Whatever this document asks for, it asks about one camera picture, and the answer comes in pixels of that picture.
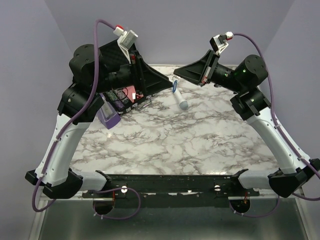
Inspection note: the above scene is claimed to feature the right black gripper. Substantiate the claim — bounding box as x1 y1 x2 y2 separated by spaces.
173 49 245 94

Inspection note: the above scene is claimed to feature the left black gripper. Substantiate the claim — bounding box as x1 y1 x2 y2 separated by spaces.
92 49 173 96

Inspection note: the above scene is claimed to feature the blue key tag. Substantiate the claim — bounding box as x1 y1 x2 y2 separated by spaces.
172 80 178 93

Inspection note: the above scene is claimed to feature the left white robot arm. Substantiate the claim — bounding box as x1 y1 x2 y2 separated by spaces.
25 42 172 199

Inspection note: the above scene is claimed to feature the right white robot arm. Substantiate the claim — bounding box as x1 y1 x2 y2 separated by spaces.
173 50 320 198

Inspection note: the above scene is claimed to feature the black poker chip case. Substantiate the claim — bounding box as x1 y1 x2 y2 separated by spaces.
99 41 153 115

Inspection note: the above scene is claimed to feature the white microphone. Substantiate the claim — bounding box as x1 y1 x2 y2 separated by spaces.
173 82 189 110

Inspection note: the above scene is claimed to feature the purple metronome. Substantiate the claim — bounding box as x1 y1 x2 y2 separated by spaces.
97 94 121 130

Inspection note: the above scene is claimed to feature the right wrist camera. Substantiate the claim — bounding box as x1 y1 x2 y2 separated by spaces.
209 31 234 56

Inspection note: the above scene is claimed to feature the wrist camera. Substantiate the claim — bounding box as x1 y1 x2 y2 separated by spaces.
113 25 139 63
209 31 234 56

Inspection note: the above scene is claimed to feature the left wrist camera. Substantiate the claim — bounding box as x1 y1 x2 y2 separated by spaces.
113 25 139 63

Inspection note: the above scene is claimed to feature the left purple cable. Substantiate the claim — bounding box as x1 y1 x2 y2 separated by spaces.
31 19 121 213

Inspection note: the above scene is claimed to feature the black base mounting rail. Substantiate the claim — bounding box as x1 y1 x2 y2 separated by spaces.
82 174 259 208

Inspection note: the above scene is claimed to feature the aluminium frame profile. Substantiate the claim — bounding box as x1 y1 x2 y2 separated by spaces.
28 195 93 240

